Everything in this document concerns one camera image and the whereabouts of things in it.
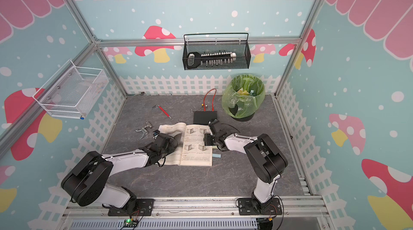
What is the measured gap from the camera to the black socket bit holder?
2.92 ft

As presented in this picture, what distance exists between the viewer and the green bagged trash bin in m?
→ 0.89

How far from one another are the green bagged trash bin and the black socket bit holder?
13 centimetres
